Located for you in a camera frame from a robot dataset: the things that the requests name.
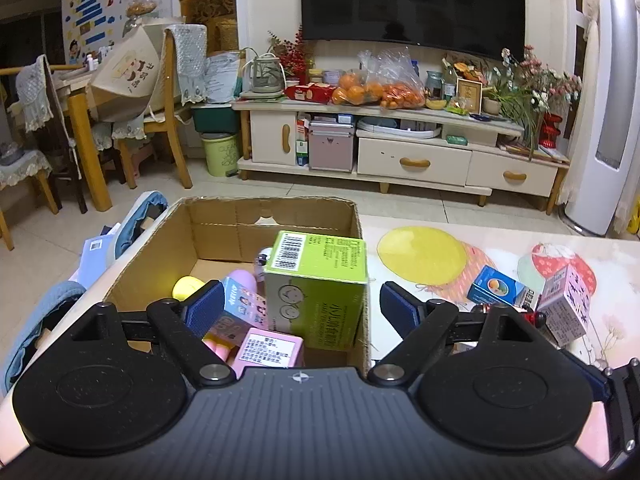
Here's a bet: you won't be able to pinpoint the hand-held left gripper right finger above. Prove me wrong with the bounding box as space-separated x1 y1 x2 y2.
367 282 546 387

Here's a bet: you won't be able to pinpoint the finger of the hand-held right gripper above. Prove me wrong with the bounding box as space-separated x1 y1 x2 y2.
587 357 640 473

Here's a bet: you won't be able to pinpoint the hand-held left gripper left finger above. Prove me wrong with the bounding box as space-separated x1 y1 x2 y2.
70 281 237 388

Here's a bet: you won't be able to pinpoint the yellow and pink toy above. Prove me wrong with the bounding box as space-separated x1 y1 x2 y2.
172 276 232 362

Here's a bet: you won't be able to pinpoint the pink figure print box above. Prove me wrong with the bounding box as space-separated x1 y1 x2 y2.
202 275 269 347

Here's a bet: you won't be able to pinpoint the green printed cardboard box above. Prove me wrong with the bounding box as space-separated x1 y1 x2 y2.
102 196 374 372

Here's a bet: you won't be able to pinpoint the green and white box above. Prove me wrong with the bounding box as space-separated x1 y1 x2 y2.
263 231 369 352

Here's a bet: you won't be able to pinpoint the small blue box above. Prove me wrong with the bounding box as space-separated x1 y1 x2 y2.
467 265 532 307

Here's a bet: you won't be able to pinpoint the white bird print box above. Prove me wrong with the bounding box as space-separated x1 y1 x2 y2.
536 264 592 349

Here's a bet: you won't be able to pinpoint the printed pink tablecloth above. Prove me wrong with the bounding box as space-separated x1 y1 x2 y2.
0 215 640 467

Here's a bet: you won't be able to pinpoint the light blue book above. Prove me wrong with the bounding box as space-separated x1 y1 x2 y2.
79 234 122 282

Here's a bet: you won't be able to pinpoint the cream TV cabinet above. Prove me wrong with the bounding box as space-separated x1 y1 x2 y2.
231 99 572 212

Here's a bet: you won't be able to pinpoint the green trash bin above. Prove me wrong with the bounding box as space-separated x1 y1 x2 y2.
201 132 242 178

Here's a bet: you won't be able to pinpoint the pink metal case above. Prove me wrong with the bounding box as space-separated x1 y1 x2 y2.
308 120 358 173

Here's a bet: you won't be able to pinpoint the white tray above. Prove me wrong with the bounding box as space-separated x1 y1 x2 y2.
356 116 443 141

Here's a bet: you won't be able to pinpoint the green storage box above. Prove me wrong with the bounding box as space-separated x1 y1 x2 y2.
192 102 242 134

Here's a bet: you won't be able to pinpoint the wooden dining table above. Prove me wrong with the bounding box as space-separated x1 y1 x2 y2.
49 64 167 213

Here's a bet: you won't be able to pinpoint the wooden chair with lace cover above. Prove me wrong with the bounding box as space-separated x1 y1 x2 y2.
114 23 209 192
0 54 89 216

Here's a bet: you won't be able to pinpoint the clear bag of tangerines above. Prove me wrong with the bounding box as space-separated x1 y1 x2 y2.
379 46 427 111

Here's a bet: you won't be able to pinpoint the clear bag of oranges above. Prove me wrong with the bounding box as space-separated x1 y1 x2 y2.
331 50 384 107

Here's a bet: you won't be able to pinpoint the glass jar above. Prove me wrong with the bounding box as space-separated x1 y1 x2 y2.
425 71 445 102

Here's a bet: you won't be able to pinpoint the wooden chair with lace cushion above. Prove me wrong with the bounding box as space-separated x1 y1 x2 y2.
0 146 59 252

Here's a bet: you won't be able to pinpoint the white paper bag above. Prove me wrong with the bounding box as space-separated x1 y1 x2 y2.
205 52 244 107

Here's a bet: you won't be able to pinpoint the glass bottle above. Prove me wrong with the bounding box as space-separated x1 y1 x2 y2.
442 60 459 102

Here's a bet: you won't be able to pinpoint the red snack box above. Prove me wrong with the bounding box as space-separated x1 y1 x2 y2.
284 82 338 104

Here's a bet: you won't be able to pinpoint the glass kettle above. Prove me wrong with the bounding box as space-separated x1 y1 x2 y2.
241 51 287 99

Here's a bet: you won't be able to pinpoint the potted flower plant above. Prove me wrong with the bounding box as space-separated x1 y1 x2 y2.
481 46 584 147

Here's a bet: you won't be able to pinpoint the red berry branches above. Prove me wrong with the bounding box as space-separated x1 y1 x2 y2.
267 26 317 87

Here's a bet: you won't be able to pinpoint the white standing air conditioner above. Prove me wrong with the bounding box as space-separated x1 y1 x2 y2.
564 0 640 237

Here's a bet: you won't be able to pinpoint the bagged bread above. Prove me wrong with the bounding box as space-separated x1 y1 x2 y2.
122 0 159 37

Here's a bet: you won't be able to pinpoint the black television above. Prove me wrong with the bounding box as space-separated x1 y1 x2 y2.
300 0 527 62

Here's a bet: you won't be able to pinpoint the wooden picture frame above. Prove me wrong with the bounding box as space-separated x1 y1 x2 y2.
456 78 484 116

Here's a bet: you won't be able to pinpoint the wall poster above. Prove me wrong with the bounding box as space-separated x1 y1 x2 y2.
61 0 174 69

